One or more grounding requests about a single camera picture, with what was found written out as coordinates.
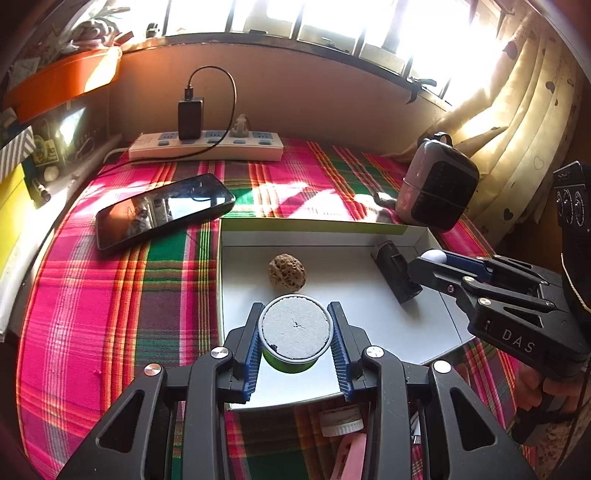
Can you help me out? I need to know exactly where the black smartphone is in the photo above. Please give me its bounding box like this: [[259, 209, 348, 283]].
[[95, 173, 236, 252]]

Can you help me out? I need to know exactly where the grey small heater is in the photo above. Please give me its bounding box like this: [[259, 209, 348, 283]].
[[394, 133, 480, 232]]

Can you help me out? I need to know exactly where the black charging cable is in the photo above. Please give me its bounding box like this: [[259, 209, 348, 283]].
[[99, 66, 238, 176]]

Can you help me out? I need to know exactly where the cream heart print curtain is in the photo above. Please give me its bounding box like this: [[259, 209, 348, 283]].
[[388, 0, 591, 259]]

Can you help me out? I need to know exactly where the white power strip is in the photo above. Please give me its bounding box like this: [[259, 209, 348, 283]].
[[128, 130, 284, 162]]

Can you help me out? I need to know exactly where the person's right hand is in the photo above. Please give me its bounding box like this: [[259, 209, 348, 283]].
[[513, 364, 546, 411]]

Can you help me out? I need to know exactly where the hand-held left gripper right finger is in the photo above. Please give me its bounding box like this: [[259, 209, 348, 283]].
[[328, 302, 539, 480]]

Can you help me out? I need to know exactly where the pink clip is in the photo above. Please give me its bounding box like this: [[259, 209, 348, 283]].
[[332, 434, 368, 480]]

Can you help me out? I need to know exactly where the pile of paper wrappers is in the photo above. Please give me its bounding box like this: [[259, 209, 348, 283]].
[[60, 0, 134, 51]]

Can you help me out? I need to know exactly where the plaid tablecloth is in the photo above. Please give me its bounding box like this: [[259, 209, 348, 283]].
[[16, 138, 541, 480]]

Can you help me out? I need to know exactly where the black charger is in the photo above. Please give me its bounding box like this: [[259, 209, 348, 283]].
[[178, 98, 204, 140]]

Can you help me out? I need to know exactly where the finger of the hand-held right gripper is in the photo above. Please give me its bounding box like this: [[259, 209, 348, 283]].
[[441, 251, 550, 296], [409, 256, 559, 324]]

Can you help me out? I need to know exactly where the shallow white cardboard box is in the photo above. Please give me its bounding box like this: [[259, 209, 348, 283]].
[[217, 217, 478, 411]]

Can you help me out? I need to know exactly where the yellow striped lid box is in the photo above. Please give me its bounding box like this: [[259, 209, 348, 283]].
[[0, 127, 37, 181]]

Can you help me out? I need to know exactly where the black window latch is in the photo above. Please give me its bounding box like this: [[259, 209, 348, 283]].
[[404, 76, 437, 104]]

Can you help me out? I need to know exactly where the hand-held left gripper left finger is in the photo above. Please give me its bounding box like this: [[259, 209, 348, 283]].
[[58, 302, 266, 480]]

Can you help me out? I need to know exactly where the black rectangular device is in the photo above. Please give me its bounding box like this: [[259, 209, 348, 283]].
[[370, 240, 423, 304]]

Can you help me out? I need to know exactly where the green container with grey lid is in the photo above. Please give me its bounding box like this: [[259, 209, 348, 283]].
[[257, 294, 334, 374]]

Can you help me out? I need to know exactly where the white bottle cap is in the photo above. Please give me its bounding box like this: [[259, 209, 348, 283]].
[[318, 405, 365, 437]]

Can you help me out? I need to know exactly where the brown walnut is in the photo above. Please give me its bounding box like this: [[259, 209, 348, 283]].
[[269, 253, 308, 292]]

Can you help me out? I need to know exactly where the green printed card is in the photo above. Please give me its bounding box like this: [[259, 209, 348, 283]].
[[32, 134, 61, 164]]

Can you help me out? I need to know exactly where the orange tray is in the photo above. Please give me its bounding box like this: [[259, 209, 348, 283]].
[[4, 46, 123, 121]]

